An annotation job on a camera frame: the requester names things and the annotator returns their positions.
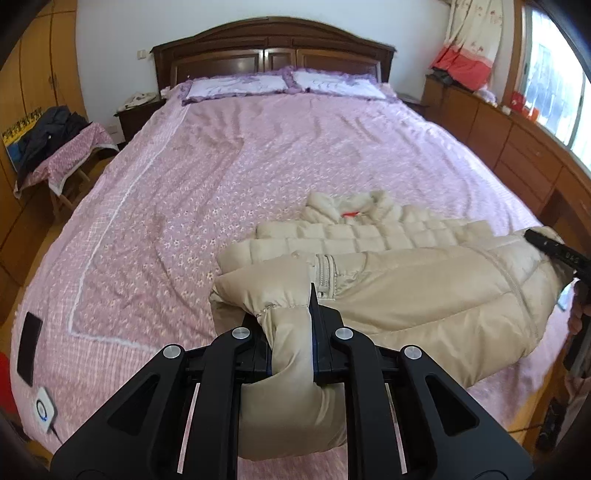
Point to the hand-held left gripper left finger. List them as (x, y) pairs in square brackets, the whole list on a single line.
[(152, 415)]

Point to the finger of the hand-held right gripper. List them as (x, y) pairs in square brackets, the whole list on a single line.
[(542, 242)]

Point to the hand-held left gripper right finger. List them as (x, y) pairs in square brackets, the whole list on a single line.
[(415, 415)]

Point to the beige puffer jacket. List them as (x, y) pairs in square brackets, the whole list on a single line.
[(415, 295)]

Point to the pile of dark clothes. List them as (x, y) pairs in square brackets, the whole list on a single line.
[(51, 131)]

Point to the person's right hand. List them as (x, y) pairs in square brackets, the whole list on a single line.
[(581, 307)]

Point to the light wooden dresser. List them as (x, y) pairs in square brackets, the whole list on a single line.
[(508, 143)]

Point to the black smartphone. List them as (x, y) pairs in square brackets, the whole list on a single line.
[(30, 348)]

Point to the red box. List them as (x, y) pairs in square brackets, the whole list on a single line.
[(519, 102)]

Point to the window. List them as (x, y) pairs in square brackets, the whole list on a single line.
[(554, 78)]

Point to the floral curtain with red hem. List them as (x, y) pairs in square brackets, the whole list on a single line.
[(471, 46)]

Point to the small wooden table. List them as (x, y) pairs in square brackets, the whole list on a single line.
[(69, 194)]

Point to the purple ruffled pillow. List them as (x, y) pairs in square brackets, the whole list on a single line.
[(235, 85), (337, 83)]

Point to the pink floral tablecloth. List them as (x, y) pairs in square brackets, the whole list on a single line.
[(69, 154)]

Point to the pink floral bedspread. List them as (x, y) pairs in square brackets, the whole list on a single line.
[(277, 152)]

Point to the yellow and blue picture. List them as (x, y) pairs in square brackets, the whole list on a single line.
[(14, 138)]

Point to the white cloth on nightstand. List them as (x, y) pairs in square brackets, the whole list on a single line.
[(141, 99)]

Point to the dark wooden headboard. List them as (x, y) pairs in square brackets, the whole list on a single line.
[(277, 50)]

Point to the light wooden wardrobe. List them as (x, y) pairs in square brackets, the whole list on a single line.
[(32, 60)]

